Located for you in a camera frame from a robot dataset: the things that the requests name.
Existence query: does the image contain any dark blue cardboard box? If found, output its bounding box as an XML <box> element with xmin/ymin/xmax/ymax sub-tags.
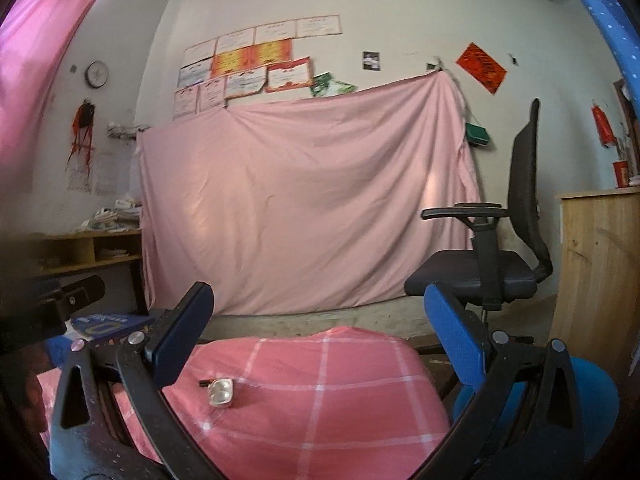
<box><xmin>44</xmin><ymin>313</ymin><xmax>154</xmax><ymax>367</ymax></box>

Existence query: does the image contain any blue plastic bin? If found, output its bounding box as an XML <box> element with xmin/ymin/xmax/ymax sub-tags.
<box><xmin>451</xmin><ymin>356</ymin><xmax>620</xmax><ymax>462</ymax></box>

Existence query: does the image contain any wooden cabinet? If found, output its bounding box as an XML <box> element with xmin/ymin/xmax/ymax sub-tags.
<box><xmin>550</xmin><ymin>186</ymin><xmax>639</xmax><ymax>382</ymax></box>

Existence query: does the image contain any black office chair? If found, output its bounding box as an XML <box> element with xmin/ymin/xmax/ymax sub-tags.
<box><xmin>404</xmin><ymin>100</ymin><xmax>553</xmax><ymax>315</ymax></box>

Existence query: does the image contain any red hanging ornament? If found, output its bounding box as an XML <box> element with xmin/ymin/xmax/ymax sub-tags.
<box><xmin>67</xmin><ymin>99</ymin><xmax>96</xmax><ymax>174</ymax></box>

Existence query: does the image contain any pink hanging sheet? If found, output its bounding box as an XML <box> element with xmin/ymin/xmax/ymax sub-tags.
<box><xmin>138</xmin><ymin>72</ymin><xmax>480</xmax><ymax>315</ymax></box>

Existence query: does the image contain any pink curtain at left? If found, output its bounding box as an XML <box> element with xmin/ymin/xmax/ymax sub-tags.
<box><xmin>1</xmin><ymin>0</ymin><xmax>96</xmax><ymax>180</ymax></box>

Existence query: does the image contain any blue patterned curtain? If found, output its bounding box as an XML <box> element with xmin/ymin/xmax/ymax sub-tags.
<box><xmin>579</xmin><ymin>0</ymin><xmax>639</xmax><ymax>110</ymax></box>

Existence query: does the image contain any wooden wall shelf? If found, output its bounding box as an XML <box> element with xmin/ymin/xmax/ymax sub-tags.
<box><xmin>29</xmin><ymin>230</ymin><xmax>142</xmax><ymax>278</ymax></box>

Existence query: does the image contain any round wall clock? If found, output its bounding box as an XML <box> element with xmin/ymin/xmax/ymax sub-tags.
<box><xmin>84</xmin><ymin>60</ymin><xmax>110</xmax><ymax>89</ymax></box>

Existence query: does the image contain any wall certificates cluster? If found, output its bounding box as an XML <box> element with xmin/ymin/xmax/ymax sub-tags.
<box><xmin>171</xmin><ymin>14</ymin><xmax>342</xmax><ymax>119</ymax></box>

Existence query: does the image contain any red diamond wall paper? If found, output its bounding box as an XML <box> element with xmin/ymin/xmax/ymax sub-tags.
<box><xmin>456</xmin><ymin>42</ymin><xmax>506</xmax><ymax>94</ymax></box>

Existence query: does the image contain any small wall photo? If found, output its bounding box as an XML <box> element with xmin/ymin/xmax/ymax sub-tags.
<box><xmin>362</xmin><ymin>51</ymin><xmax>381</xmax><ymax>72</ymax></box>

